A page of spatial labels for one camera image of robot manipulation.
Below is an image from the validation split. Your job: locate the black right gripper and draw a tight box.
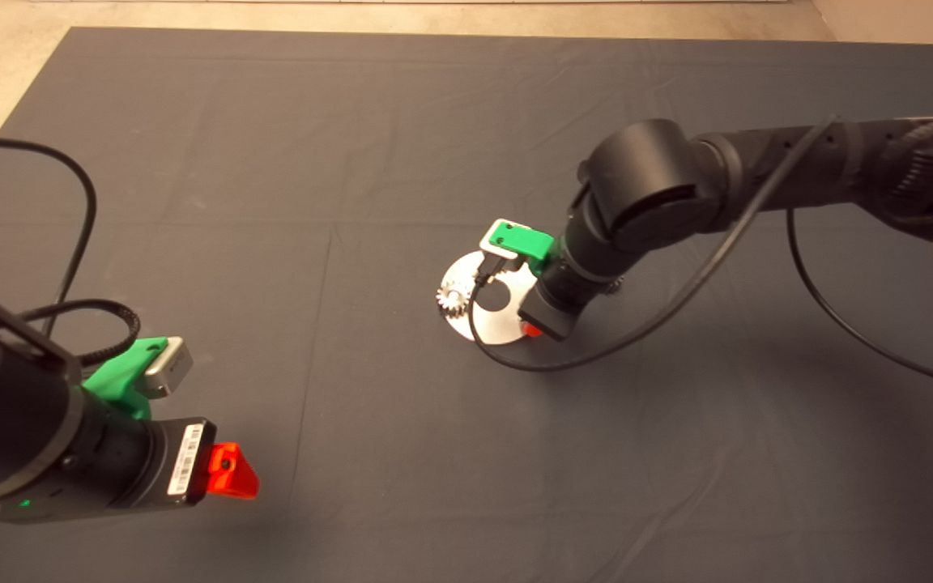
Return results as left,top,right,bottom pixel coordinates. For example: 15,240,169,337
519,277,589,341

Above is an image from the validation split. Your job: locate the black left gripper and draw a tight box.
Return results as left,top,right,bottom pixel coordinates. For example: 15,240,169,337
114,418,260,513

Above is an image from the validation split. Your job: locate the round steel plate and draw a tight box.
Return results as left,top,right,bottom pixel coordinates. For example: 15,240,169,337
439,251,540,347

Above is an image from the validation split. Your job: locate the dark grey table cloth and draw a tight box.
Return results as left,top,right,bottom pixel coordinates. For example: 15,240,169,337
0,27,933,583

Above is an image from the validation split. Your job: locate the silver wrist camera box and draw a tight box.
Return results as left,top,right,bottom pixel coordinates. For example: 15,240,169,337
145,338,194,399
479,219,526,262

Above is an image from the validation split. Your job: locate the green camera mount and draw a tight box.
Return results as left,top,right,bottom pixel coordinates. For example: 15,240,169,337
82,336,169,422
489,223,556,272

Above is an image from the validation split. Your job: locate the black braided cable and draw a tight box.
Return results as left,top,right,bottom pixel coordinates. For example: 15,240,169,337
19,300,142,367

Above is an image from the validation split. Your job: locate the thin black cable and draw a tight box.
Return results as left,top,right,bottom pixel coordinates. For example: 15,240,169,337
0,136,100,337

